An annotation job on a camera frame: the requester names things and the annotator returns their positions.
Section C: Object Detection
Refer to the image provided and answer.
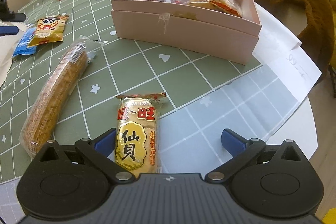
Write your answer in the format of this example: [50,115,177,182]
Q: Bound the yellow panda snack packet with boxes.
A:
[27,15,69,47]

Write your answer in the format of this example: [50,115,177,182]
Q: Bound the green checked tablecloth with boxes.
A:
[0,0,300,188]

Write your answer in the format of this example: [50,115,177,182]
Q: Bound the brown fuzzy coat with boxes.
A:
[248,0,336,83]

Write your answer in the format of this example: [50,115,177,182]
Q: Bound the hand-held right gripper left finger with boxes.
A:
[33,128,134,184]

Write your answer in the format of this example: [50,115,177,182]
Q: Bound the white cloth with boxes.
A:
[0,34,16,88]

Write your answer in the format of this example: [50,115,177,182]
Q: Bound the yellow rice cracker packet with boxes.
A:
[115,92,167,179]

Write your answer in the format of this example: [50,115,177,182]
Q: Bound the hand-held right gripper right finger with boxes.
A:
[204,128,309,184]

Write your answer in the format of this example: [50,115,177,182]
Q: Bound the blue snack packet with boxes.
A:
[12,27,38,58]

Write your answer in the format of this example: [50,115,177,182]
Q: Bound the white paper sheet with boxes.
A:
[251,27,322,89]

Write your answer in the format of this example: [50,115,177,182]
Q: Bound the packaged corn cob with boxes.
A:
[20,35,97,158]

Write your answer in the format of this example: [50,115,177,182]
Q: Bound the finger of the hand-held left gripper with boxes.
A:
[0,26,20,37]

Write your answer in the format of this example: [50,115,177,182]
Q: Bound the pink cardboard box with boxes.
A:
[110,0,262,66]

